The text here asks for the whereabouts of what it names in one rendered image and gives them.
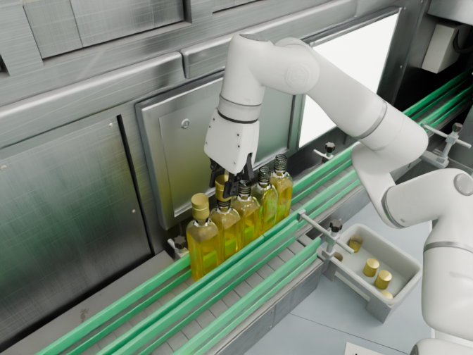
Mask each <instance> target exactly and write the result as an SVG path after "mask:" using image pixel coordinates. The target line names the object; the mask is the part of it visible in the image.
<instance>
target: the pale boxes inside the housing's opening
mask: <svg viewBox="0 0 473 355"><path fill-rule="evenodd" d="M471 27H472V26H471V25H467V24H464V23H460V25H456V21H453V20H448V19H446V20H444V21H442V22H440V23H438V24H436V27H435V30H434V33H433V35H432V38H431V41H430V44H429V47H428V49H427V53H426V55H425V57H424V61H423V64H422V67H421V68H422V69H425V70H428V71H431V72H433V73H439V72H441V71H442V70H444V69H445V68H447V67H448V66H450V65H452V64H454V63H455V62H456V61H458V58H459V55H460V54H459V53H458V52H456V51H455V50H454V48H453V40H454V38H455V36H456V34H457V32H458V30H459V34H458V46H459V47H460V48H461V49H462V48H463V46H464V44H465V41H466V38H467V36H468V34H469V31H470V29H471Z"/></svg>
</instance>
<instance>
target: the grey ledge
mask: <svg viewBox="0 0 473 355"><path fill-rule="evenodd" d="M174 262H175V261H174V260H173V259H172V258H171V257H170V255H169V254H168V253H167V252H166V251H165V250H164V251H162V252H161V253H159V254H157V255H156V256H154V257H153V258H151V259H149V260H148V261H146V262H145V263H143V264H141V265H140V266H138V267H137V268H135V269H134V270H132V271H130V272H129V273H127V274H126V275H124V276H122V277H121V278H119V279H117V280H116V281H115V282H113V283H111V284H109V285H108V286H107V287H104V288H103V289H102V290H100V291H98V292H97V293H96V294H93V295H92V296H90V297H89V298H88V299H85V300H84V301H83V302H81V303H79V304H78V305H77V306H74V307H73V308H71V309H70V310H68V311H66V312H65V313H64V314H62V315H60V316H59V317H57V318H55V319H54V320H52V321H51V322H49V323H47V324H46V325H44V326H43V327H41V328H40V329H38V330H36V331H35V332H33V333H32V334H30V335H28V336H27V337H25V338H24V339H22V340H20V341H19V342H17V343H16V344H14V345H13V346H11V347H9V348H8V349H6V350H5V351H3V352H1V353H0V355H35V354H36V353H38V352H39V351H41V350H42V349H44V348H45V347H47V346H49V345H50V344H51V343H53V342H55V341H56V340H57V339H59V338H60V337H62V336H64V335H65V334H67V333H68V332H70V331H71V330H73V329H74V328H76V327H77V326H78V325H80V324H82V323H83V322H85V321H86V320H88V319H89V318H91V317H92V316H94V315H96V314H97V313H98V312H100V311H102V310H103V309H105V308H106V307H107V306H109V305H111V304H112V303H113V302H115V301H117V300H118V299H119V298H121V297H123V296H125V295H126V294H127V293H129V292H131V291H132V290H133V289H135V288H136V287H138V286H140V285H141V284H142V283H144V282H146V281H147V280H148V279H150V278H152V277H153V276H154V275H156V274H158V273H159V272H161V271H162V270H164V269H165V268H167V267H168V266H170V265H171V264H173V263H174Z"/></svg>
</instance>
